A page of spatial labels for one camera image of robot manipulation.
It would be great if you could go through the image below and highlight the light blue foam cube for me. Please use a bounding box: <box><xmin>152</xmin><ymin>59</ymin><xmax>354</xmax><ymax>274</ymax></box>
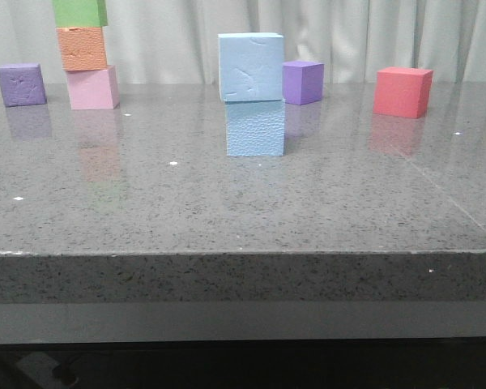
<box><xmin>224</xmin><ymin>100</ymin><xmax>285</xmax><ymax>156</ymax></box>
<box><xmin>218</xmin><ymin>32</ymin><xmax>284</xmax><ymax>102</ymax></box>

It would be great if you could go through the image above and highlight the pink foam cube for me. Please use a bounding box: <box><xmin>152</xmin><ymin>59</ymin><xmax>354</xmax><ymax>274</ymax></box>
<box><xmin>66</xmin><ymin>65</ymin><xmax>120</xmax><ymax>110</ymax></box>

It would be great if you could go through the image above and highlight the light purple foam cube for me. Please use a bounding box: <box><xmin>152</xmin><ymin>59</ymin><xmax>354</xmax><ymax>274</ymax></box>
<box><xmin>0</xmin><ymin>62</ymin><xmax>47</xmax><ymax>107</ymax></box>

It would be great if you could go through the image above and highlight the stacked orange foam cube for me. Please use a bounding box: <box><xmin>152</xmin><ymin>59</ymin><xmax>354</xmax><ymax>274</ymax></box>
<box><xmin>56</xmin><ymin>27</ymin><xmax>108</xmax><ymax>71</ymax></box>

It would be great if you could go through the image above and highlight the dark purple foam cube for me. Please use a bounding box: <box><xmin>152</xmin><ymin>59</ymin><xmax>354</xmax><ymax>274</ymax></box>
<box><xmin>283</xmin><ymin>61</ymin><xmax>324</xmax><ymax>105</ymax></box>

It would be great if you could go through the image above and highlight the grey pleated curtain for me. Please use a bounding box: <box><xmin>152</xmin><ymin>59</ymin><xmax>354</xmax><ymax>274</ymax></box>
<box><xmin>0</xmin><ymin>0</ymin><xmax>486</xmax><ymax>85</ymax></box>

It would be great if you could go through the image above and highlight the green foam cube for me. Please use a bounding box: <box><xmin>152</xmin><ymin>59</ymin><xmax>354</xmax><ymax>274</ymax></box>
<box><xmin>52</xmin><ymin>0</ymin><xmax>108</xmax><ymax>28</ymax></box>

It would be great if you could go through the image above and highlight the red foam cube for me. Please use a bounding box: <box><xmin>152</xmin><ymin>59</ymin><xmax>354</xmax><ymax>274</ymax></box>
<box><xmin>373</xmin><ymin>66</ymin><xmax>433</xmax><ymax>118</ymax></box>

